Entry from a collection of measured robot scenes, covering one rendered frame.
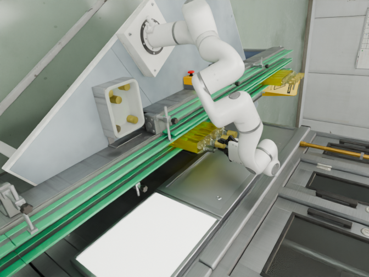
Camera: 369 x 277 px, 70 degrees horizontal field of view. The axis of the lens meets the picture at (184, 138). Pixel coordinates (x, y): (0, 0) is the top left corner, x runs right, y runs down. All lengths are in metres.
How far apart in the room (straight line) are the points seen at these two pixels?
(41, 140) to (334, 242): 1.09
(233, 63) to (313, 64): 6.28
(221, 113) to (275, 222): 0.49
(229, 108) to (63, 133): 0.64
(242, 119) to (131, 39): 0.61
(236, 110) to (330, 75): 6.30
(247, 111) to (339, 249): 0.55
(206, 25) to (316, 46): 6.12
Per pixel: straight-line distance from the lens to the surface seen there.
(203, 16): 0.95
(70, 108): 1.11
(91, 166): 1.11
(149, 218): 1.06
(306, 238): 1.07
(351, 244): 1.10
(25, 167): 1.08
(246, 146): 0.92
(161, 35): 1.20
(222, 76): 0.84
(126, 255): 0.97
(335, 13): 6.88
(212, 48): 0.87
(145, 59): 1.24
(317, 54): 7.03
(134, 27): 1.22
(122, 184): 1.12
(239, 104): 0.82
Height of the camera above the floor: 1.70
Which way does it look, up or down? 35 degrees down
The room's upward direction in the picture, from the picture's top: 104 degrees clockwise
